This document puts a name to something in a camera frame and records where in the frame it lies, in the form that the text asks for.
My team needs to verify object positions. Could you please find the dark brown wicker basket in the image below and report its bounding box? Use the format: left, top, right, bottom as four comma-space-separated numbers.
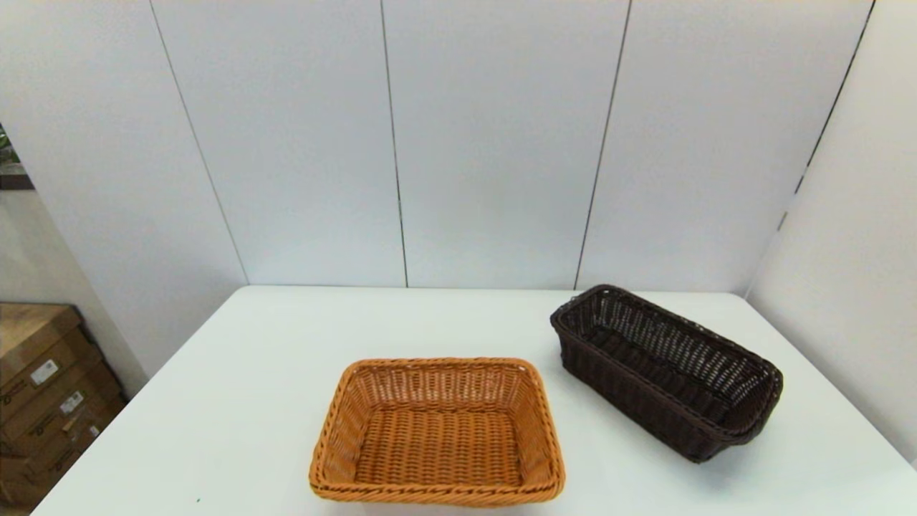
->
550, 285, 784, 464

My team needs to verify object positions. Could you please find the dark shelf with green plant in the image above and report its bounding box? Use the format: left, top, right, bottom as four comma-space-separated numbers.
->
0, 125, 34, 191

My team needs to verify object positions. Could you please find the orange wicker basket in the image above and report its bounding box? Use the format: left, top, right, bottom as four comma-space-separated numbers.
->
309, 357, 566, 507

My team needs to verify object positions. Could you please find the brown cardboard box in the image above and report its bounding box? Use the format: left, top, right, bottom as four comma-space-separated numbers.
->
0, 358, 119, 449
0, 302, 97, 406
0, 394, 130, 495

